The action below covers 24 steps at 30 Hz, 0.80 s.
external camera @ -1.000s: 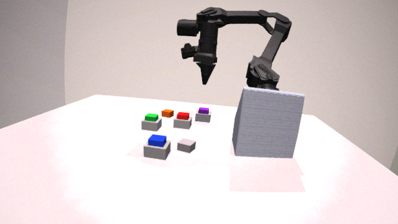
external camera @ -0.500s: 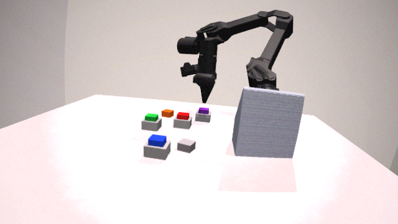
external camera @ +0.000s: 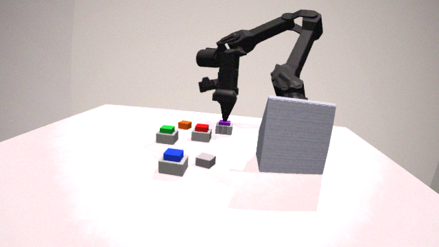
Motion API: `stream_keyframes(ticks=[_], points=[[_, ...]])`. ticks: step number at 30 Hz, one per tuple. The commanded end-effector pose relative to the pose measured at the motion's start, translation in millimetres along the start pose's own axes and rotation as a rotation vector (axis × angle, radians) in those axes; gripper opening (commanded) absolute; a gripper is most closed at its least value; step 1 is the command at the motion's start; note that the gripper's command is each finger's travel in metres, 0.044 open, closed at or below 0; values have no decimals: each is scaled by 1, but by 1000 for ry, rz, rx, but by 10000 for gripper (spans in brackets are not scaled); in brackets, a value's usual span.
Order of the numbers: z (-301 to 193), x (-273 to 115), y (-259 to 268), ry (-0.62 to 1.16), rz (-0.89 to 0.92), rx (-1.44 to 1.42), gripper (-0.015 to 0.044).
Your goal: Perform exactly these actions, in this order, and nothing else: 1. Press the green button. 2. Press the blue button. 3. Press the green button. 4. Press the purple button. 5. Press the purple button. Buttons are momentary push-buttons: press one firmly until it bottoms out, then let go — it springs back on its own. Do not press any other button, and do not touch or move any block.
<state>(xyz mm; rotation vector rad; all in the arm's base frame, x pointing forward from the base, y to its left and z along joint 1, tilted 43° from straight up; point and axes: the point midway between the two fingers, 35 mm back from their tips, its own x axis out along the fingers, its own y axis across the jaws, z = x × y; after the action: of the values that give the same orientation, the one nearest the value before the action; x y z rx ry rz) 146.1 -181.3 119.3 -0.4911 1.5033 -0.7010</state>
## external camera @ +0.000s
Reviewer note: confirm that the blue button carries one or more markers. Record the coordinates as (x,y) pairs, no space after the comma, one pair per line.
(173,162)

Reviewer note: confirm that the orange block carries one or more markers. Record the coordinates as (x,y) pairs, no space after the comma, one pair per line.
(185,125)

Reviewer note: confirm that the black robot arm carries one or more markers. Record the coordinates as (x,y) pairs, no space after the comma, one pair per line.
(286,77)

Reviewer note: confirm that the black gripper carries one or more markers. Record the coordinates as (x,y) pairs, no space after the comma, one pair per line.
(226,93)

